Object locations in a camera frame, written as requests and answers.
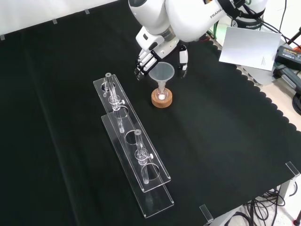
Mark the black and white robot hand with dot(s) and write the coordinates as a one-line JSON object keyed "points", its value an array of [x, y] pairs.
{"points": [[150, 44]]}

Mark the clear plastic funnel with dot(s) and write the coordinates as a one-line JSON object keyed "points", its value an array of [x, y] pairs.
{"points": [[162, 73]]}

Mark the glass round-bottom flask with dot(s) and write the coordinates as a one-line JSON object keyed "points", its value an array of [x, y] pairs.
{"points": [[161, 97]]}

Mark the clear acrylic funnel stand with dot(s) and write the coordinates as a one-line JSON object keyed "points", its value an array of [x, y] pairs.
{"points": [[130, 153]]}

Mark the pale board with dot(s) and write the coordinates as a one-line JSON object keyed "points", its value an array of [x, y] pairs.
{"points": [[249, 47]]}

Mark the grey metal plate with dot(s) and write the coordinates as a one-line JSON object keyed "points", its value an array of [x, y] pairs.
{"points": [[258, 76]]}

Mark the black bench cloth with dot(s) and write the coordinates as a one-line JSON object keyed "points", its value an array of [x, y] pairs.
{"points": [[211, 141]]}

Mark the black power adapter yellow label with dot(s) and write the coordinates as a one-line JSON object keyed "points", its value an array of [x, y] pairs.
{"points": [[289, 54]]}

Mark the black tripod leg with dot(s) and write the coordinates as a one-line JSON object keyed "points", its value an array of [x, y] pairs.
{"points": [[295, 35]]}

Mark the grey table leg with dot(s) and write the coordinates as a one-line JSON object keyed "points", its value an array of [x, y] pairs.
{"points": [[287, 188]]}

